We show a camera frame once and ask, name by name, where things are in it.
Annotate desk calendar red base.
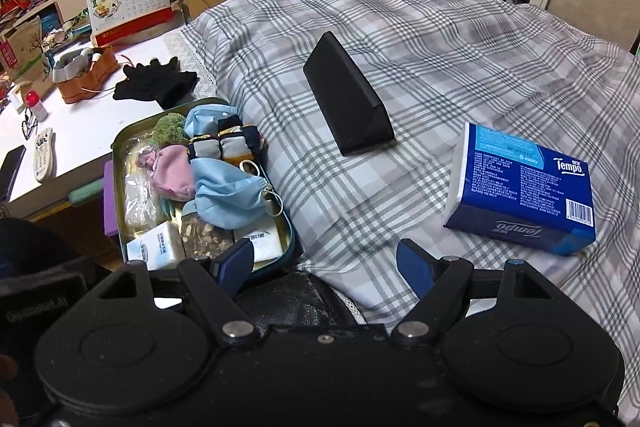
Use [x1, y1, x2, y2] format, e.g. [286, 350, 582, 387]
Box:
[86, 0, 178, 48]

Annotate black knitted glove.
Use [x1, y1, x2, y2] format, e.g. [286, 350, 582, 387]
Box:
[113, 56, 198, 110]

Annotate red capped white bottle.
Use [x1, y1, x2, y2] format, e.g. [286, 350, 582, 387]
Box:
[25, 90, 49, 122]

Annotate gold metal tin tray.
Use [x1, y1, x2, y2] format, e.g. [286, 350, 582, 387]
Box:
[112, 98, 298, 277]

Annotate black frame eyeglasses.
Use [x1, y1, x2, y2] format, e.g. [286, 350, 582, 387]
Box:
[21, 109, 38, 140]

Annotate black triangular case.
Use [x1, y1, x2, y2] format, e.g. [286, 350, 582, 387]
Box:
[303, 31, 395, 156]

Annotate white tissue pack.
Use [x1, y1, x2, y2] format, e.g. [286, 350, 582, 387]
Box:
[233, 215, 283, 263]
[126, 221, 186, 271]

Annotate black phone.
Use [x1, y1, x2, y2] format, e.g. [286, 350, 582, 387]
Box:
[0, 145, 26, 202]

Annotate white lace table runner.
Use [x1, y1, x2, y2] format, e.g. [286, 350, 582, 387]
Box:
[162, 29, 217, 101]

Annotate pink knitted pouch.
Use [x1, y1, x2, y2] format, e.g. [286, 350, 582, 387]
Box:
[137, 144, 195, 202]

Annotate orange leather basket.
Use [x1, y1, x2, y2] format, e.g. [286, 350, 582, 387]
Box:
[52, 46, 119, 105]

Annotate light blue face mask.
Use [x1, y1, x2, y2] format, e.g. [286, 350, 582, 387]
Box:
[182, 158, 283, 230]

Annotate green fuzzy cloth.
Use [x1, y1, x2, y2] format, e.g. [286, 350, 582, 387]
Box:
[151, 113, 189, 148]

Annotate colourful navy yellow sock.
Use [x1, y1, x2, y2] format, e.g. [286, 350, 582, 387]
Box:
[186, 115, 266, 165]

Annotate blue Tempo tissue pack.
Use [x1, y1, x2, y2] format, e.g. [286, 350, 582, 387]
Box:
[444, 122, 597, 256]

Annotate white remote control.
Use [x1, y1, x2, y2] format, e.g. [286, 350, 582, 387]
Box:
[34, 128, 55, 183]

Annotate beige lace cloth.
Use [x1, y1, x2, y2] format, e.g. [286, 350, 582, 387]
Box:
[122, 139, 165, 234]

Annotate grey plaid bedsheet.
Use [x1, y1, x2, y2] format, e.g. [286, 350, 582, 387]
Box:
[181, 0, 639, 421]

